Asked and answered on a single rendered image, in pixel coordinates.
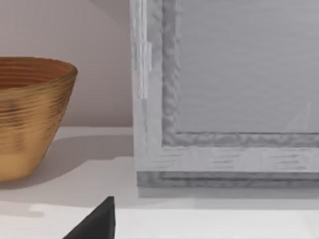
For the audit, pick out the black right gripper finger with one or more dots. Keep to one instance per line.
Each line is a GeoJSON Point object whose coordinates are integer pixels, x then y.
{"type": "Point", "coordinates": [102, 221]}

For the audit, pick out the grey wooden cabinet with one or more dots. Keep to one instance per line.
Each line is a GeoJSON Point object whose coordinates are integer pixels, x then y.
{"type": "Point", "coordinates": [224, 99]}

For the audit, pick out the brown woven basket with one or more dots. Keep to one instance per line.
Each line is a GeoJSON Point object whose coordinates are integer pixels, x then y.
{"type": "Point", "coordinates": [30, 117]}

